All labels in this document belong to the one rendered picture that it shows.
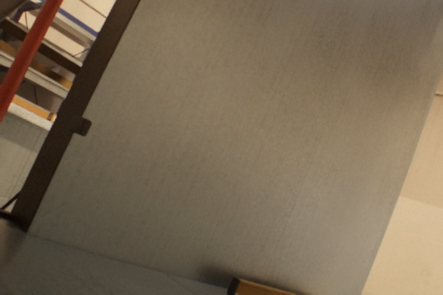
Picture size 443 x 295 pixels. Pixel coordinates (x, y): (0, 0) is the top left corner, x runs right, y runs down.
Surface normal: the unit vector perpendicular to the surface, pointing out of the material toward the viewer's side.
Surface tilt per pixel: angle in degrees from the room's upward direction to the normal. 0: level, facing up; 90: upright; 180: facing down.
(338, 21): 90
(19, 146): 90
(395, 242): 90
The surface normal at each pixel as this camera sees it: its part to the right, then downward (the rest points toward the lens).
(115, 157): 0.68, 0.18
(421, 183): -0.61, -0.40
